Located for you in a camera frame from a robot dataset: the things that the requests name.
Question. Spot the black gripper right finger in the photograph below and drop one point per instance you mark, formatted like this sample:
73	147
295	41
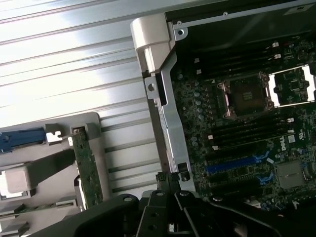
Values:
187	217

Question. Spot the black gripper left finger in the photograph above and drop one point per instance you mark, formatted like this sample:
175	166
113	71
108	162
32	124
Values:
148	212

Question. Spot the CPU socket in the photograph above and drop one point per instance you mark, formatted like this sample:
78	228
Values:
247	96

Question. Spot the open metal PC case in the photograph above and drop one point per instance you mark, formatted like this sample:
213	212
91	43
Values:
172	128

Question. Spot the hard disk blue caddy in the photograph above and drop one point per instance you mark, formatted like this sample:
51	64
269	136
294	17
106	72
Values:
22	139

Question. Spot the silver CPU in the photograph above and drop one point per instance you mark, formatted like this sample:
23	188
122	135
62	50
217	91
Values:
11	195

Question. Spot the blue expansion slot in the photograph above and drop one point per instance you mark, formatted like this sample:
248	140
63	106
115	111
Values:
232	166

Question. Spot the grey plastic parts rack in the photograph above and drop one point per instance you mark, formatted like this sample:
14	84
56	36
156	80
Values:
49	168

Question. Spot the metal socket cover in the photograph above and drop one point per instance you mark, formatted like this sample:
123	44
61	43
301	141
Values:
293	86

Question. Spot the green motherboard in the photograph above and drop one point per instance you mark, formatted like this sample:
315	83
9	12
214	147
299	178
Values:
197	123

